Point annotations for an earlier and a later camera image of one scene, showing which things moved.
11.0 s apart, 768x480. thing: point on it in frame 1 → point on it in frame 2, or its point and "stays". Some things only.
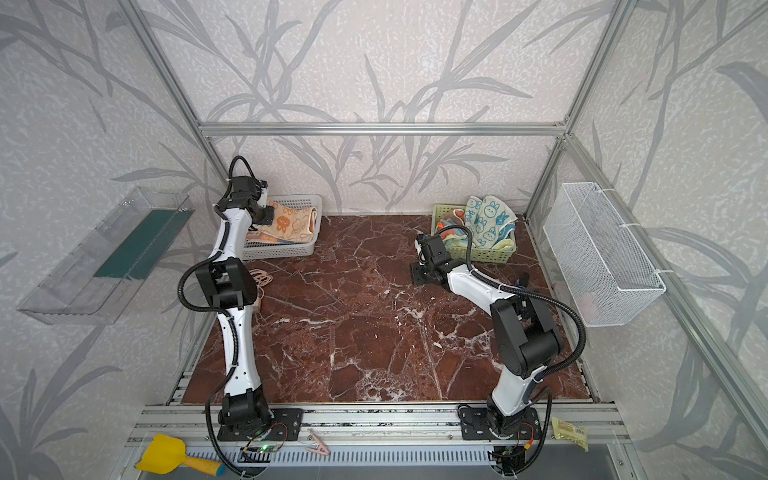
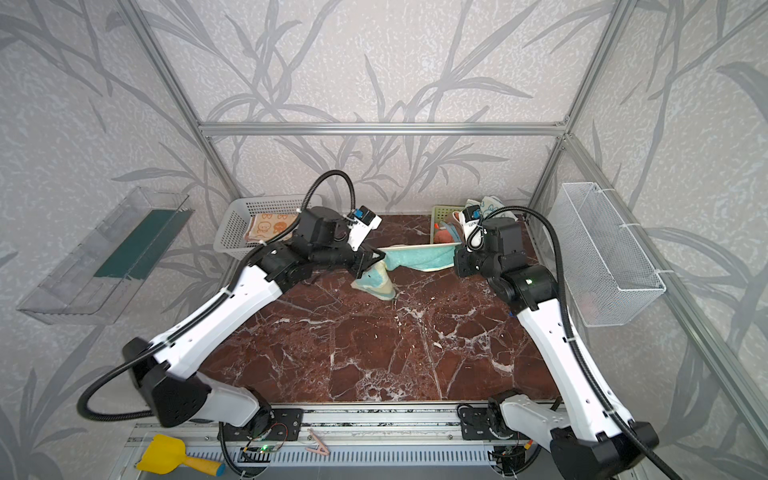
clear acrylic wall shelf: x=97 y=282 stays
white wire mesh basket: x=605 y=271 stays
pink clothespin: x=322 y=450 stays
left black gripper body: x=263 y=213 → x=357 y=260
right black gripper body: x=420 y=271 → x=462 y=263
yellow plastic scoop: x=165 y=453 stays
